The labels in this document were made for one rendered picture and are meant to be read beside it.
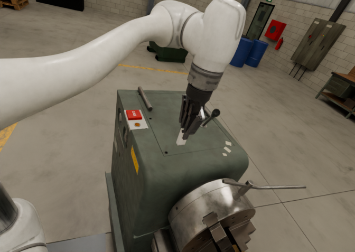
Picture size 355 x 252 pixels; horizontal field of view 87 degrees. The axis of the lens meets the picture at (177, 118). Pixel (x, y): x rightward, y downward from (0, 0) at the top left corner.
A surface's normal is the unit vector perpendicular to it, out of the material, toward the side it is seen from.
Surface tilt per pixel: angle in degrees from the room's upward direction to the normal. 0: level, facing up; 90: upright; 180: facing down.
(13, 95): 69
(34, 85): 64
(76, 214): 0
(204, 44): 91
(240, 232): 4
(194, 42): 94
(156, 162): 0
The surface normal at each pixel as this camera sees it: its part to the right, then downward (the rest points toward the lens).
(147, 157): 0.25, -0.79
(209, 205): -0.21, -0.67
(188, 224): -0.67, -0.33
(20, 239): 0.89, 0.17
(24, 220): 0.90, -0.39
